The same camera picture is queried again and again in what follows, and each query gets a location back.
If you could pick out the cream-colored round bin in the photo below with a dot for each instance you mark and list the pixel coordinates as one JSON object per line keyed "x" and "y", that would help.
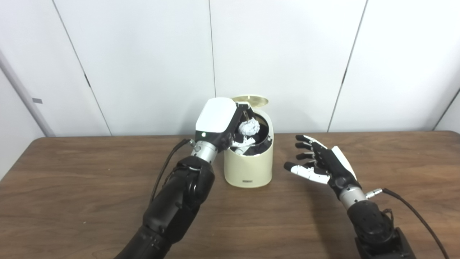
{"x": 248, "y": 169}

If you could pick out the small grey wall tag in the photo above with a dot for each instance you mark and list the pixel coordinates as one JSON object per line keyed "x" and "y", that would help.
{"x": 37, "y": 101}

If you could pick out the black wall panel hinge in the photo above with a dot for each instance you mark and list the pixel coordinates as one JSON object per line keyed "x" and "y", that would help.
{"x": 87, "y": 80}

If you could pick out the black bin liner bag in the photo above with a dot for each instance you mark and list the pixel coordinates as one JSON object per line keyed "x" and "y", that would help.
{"x": 264, "y": 142}

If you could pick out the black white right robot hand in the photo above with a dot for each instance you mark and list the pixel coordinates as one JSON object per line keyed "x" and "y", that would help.
{"x": 334, "y": 169}

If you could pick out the cream round bin lid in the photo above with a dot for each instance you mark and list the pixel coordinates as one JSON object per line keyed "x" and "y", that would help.
{"x": 255, "y": 100}

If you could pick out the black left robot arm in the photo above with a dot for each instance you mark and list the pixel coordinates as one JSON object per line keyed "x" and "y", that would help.
{"x": 179, "y": 194}

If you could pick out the white paper ball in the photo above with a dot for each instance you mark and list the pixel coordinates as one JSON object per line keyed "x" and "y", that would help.
{"x": 249, "y": 126}

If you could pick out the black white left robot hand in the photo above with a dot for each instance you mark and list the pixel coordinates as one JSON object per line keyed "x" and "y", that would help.
{"x": 215, "y": 115}

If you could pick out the grey wall corner post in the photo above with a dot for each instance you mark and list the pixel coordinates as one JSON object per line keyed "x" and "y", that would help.
{"x": 25, "y": 95}

